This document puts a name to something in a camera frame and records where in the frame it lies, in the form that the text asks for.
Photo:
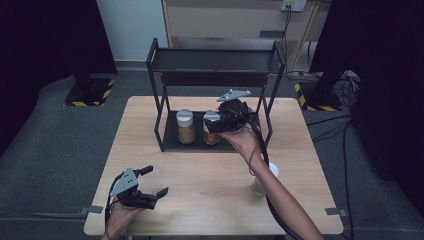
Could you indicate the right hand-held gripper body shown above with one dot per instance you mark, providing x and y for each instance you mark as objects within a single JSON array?
[{"x": 235, "y": 113}]

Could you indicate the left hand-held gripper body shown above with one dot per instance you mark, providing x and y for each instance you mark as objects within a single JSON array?
[{"x": 128, "y": 190}]

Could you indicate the glass jar orange-red powder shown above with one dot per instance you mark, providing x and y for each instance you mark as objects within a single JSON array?
[{"x": 210, "y": 138}]

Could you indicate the glass jar yellow powder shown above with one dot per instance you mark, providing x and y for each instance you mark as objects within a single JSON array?
[{"x": 186, "y": 131}]

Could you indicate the black metal two-tier rack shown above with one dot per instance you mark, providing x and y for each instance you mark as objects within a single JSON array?
[{"x": 216, "y": 60}]

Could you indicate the person's left hand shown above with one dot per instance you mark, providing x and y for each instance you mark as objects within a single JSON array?
[{"x": 120, "y": 218}]

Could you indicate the person's right hand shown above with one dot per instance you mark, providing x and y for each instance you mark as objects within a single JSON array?
[{"x": 245, "y": 141}]

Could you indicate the grey tape strip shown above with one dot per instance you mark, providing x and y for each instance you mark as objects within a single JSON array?
[
  {"x": 336, "y": 211},
  {"x": 92, "y": 209}
]

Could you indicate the black stand base striped edge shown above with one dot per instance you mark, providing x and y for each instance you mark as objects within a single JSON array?
[
  {"x": 320, "y": 100},
  {"x": 90, "y": 96}
]

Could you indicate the wooden cabinet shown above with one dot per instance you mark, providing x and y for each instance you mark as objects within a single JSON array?
[{"x": 226, "y": 20}]

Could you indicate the dark curtain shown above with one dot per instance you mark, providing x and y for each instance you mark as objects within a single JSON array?
[
  {"x": 383, "y": 66},
  {"x": 40, "y": 50}
]

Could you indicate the white wall outlet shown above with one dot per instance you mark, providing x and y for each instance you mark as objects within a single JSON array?
[{"x": 293, "y": 4}]

